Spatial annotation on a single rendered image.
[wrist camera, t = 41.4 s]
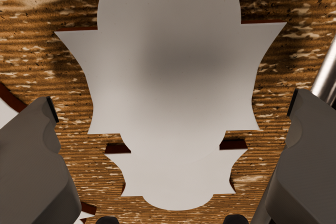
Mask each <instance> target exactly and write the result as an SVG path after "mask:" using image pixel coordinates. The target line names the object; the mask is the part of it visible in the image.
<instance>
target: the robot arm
mask: <svg viewBox="0 0 336 224"><path fill-rule="evenodd" d="M286 116H288V117H289V119H290V120H291V124H290V127H289V130H288V133H287V136H286V139H285V143H286V145H287V147H288V148H287V149H285V150H283V151H282V152H281V154H280V157H279V160H278V163H277V166H276V169H275V171H274V174H273V177H272V180H271V183H270V186H269V190H268V193H267V197H266V200H265V209H266V211H267V213H268V214H269V216H270V217H271V218H272V219H273V221H274V222H275V223H276V224H336V110H335V109H333V108H332V107H331V106H329V105H328V104H327V103H325V102H324V101H323V100H321V99H320V98H319V97H317V96H316V95H314V94H313V93H312V92H310V91H309V90H307V89H304V88H300V89H298V88H295V90H294V92H293V95H292V98H291V102H290V105H289V108H288V111H287V115H286ZM57 123H59V119H58V116H57V113H56V110H55V107H54V104H53V101H52V99H51V97H50V96H41V97H38V98H37V99H35V100H34V101H33V102H32V103H31V104H29V105H28V106H27V107H26V108H25V109H23V110H22V111H21V112H20V113H19V114H17V115H16V116H15V117H14V118H13V119H11V120H10V121H9V122H8V123H7V124H5V125H4V126H3V127H2V128H1V129H0V224H74V223H75V221H76V220H77V219H78V217H79V216H80V214H81V211H82V205H81V201H80V198H79V195H78V192H77V188H76V186H75V183H74V181H73V179H72V177H71V174H70V172H69V170H68V168H67V165H66V163H65V161H64V158H63V157H62V156H61V155H60V154H58V153H59V151H60V149H61V144H60V142H59V139H58V137H57V135H56V132H55V130H54V129H55V127H56V125H57ZM223 224H249V222H248V220H247V219H246V218H245V217H244V216H243V215H241V214H229V215H227V216H226V217H225V219H224V221H223Z"/></svg>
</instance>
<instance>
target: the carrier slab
mask: <svg viewBox="0 0 336 224"><path fill-rule="evenodd" d="M98 4H99V0H0V83H1V84H2V85H3V86H4V87H5V88H6V89H7V90H8V91H9V92H10V93H11V94H12V95H13V96H14V97H15V98H17V99H18V100H19V101H20V102H22V103H23V104H25V105H26V106H28V105H29V104H31V103H32V102H33V101H34V100H35V99H37V98H39V97H47V96H50V97H51V100H52V102H53V105H54V108H55V111H56V114H57V117H58V120H59V122H58V123H56V126H55V128H54V131H55V133H56V135H57V138H58V140H59V142H60V145H61V149H60V151H59V153H58V154H59V155H61V156H62V157H63V159H64V161H65V164H66V166H67V168H68V170H69V173H70V175H71V177H72V180H73V182H74V184H75V186H76V189H77V193H78V196H79V199H80V201H81V202H82V203H84V204H87V205H90V206H93V207H96V208H97V209H96V213H95V216H91V217H86V222H85V224H96V222H97V220H98V219H99V218H101V217H104V216H111V217H116V218H117V219H118V222H119V224H223V222H224V220H225V217H226V216H228V215H234V214H240V215H243V216H244V217H245V218H246V219H247V220H248V223H249V224H250V223H251V220H252V218H253V216H254V214H255V212H256V209H257V207H258V205H259V203H260V200H261V198H262V196H263V194H264V192H265V189H266V187H267V185H268V183H269V180H270V178H271V176H272V174H273V172H274V169H275V167H276V165H277V163H278V161H279V158H280V155H281V153H282V151H283V149H284V147H285V145H286V142H285V139H286V137H287V134H288V131H289V128H290V125H291V120H290V117H289V116H287V113H288V109H289V106H290V103H291V100H292V96H293V93H294V90H295V89H307V90H309V91H310V90H311V87H312V85H313V83H314V81H315V79H316V76H317V74H318V72H319V70H320V67H321V65H322V63H323V61H324V59H325V56H326V54H327V52H328V50H329V48H330V45H331V43H332V41H333V39H334V36H335V34H336V0H239V4H240V11H241V21H251V20H276V19H280V20H282V21H285V22H287V23H286V25H285V26H284V27H283V29H282V30H281V31H280V33H279V34H278V35H277V37H276V38H275V39H274V41H273V42H272V44H271V45H270V47H269V48H268V50H267V51H266V53H265V55H264V56H263V58H262V60H261V62H260V64H259V67H258V69H257V74H256V79H255V84H254V88H253V93H252V98H251V105H252V110H253V114H254V117H255V119H256V122H257V124H258V126H259V129H258V130H226V132H225V135H224V138H223V140H222V142H224V141H245V143H246V145H247V148H248V150H247V151H246V152H244V153H243V154H242V155H241V156H240V157H239V158H238V160H237V161H236V162H235V163H234V164H233V166H232V168H231V172H230V177H229V179H230V180H231V182H232V183H233V185H234V188H235V191H236V193H224V194H213V196H212V198H211V199H210V200H209V201H208V202H207V203H205V204H204V205H202V206H199V207H196V208H193V209H188V210H167V209H162V208H158V207H155V206H153V205H151V204H149V203H148V202H147V201H146V200H145V199H144V197H143V196H121V193H122V188H123V186H124V185H125V183H126V182H125V179H124V176H123V173H122V171H121V169H120V168H119V167H118V166H117V165H116V164H115V163H114V162H113V161H112V160H111V159H109V158H108V157H107V156H106V155H104V153H105V150H106V146H116V145H126V144H125V143H124V141H123V139H122V137H121V134H120V133H103V134H88V131H89V128H90V125H91V122H92V117H93V111H94V106H93V101H92V97H91V94H90V90H89V86H88V83H87V79H86V76H85V73H84V71H83V69H82V68H81V66H80V64H79V63H78V61H77V60H76V58H75V57H74V56H73V54H72V53H71V52H70V50H69V49H68V48H67V47H66V45H65V44H64V43H63V42H62V41H61V39H60V38H59V37H58V36H57V35H56V34H55V31H57V30H59V29H61V28H79V27H97V26H98V24H97V13H98Z"/></svg>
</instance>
